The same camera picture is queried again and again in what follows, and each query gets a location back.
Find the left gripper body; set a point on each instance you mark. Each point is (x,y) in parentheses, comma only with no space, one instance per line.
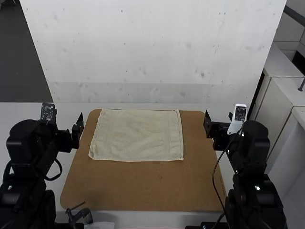
(75,137)

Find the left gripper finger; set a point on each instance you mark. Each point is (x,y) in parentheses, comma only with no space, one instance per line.
(80,120)

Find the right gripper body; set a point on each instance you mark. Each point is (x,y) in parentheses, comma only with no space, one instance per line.
(220,136)

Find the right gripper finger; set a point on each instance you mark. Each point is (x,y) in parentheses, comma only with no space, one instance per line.
(230,116)
(207,119)

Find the pale towel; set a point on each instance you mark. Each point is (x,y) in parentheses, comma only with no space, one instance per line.
(135,136)

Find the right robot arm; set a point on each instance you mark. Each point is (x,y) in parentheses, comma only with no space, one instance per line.
(252,143)

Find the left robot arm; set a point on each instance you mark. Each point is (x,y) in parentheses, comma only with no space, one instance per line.
(23,143)

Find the white cabinet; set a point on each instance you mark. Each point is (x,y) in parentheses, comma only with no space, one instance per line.
(286,133)
(283,59)

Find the black clamp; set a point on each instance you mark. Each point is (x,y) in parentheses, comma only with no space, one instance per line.
(79,214)

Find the cork mat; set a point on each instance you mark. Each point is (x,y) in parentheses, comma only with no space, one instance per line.
(143,186)

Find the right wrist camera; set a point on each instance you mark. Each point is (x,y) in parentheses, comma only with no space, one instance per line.
(239,114)

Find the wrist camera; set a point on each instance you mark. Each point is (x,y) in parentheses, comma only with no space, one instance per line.
(239,114)
(48,113)

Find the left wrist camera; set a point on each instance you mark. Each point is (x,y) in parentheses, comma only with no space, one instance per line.
(48,113)

